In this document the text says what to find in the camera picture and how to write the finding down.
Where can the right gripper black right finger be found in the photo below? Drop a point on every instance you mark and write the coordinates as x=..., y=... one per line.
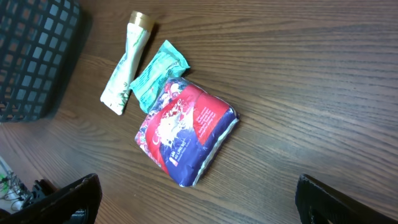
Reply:
x=317, y=202

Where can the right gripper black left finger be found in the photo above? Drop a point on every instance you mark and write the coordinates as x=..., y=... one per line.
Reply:
x=78, y=202

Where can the white tube gold cap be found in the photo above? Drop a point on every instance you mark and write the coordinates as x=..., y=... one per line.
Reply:
x=116, y=92

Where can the red purple floral liner pack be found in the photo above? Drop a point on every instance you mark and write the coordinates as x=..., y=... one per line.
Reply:
x=184, y=130

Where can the teal wipes packet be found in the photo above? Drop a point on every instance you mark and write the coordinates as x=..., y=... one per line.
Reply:
x=168, y=62

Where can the dark grey plastic basket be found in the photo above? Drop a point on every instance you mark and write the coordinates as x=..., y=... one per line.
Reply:
x=40, y=44

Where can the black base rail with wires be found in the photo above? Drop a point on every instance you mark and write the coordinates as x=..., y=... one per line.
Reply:
x=16, y=196

